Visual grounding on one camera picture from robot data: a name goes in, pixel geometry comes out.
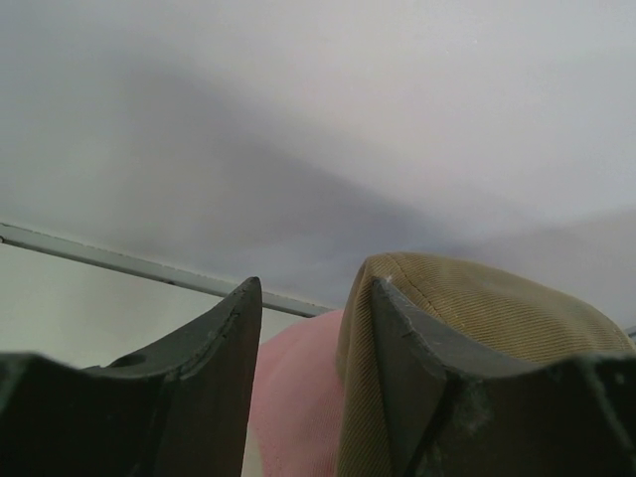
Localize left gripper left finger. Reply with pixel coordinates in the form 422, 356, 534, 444
1, 277, 262, 476

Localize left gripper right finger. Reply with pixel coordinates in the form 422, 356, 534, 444
371, 279, 635, 476

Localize pink baseball cap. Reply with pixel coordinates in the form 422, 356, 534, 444
241, 310, 344, 476

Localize beige cap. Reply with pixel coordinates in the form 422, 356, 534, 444
336, 252, 635, 476

